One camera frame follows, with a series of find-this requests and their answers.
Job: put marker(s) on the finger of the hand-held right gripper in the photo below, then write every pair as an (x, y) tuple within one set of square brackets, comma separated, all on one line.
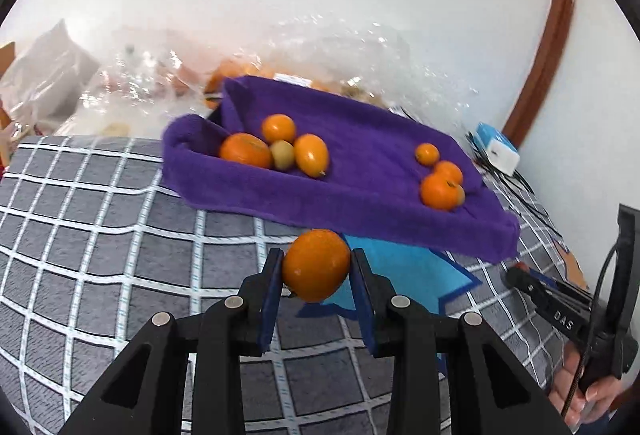
[(550, 310), (562, 286)]

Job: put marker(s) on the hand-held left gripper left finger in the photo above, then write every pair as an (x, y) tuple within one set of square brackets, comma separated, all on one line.
[(269, 310)]

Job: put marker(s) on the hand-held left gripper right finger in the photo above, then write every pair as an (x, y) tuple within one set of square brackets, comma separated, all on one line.
[(365, 310)]

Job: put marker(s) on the smooth round orange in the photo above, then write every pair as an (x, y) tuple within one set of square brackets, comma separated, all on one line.
[(316, 272)]

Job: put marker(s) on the purple towel-covered tray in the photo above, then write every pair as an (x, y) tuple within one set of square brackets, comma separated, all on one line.
[(365, 195)]

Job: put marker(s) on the medium round orange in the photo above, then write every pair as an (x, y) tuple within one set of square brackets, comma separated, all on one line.
[(439, 192), (450, 171)]

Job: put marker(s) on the yellow-green kumquat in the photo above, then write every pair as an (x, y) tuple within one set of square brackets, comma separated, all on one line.
[(282, 156)]

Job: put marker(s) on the oval orange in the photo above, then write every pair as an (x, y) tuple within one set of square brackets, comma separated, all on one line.
[(311, 156)]

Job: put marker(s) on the large round orange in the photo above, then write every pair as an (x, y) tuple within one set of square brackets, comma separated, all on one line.
[(244, 150)]

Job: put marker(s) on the small round orange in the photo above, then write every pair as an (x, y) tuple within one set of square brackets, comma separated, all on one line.
[(427, 154), (278, 128)]

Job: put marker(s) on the person's right hand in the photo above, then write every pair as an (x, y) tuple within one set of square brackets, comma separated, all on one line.
[(575, 395)]

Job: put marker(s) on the blue paper sheet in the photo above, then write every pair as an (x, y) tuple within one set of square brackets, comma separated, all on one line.
[(400, 275)]

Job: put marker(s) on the blue and white charger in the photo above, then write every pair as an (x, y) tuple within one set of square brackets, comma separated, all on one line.
[(495, 150)]

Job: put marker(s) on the grey checked blanket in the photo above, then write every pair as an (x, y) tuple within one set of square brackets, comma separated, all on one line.
[(100, 240)]

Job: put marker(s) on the brown food pieces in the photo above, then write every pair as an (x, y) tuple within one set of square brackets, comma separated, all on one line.
[(356, 86)]

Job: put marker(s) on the heap of bagged oranges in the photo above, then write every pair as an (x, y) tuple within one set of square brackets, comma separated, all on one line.
[(235, 72)]

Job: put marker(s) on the large clear plastic bag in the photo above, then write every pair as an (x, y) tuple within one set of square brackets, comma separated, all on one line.
[(390, 60)]

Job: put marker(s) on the crumpled clear plastic bag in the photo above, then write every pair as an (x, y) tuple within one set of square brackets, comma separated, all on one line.
[(150, 75)]

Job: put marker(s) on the white plastic bag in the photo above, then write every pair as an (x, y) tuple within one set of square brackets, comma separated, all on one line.
[(45, 70)]

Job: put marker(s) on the brown door frame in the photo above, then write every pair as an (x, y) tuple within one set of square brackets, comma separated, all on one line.
[(550, 55)]

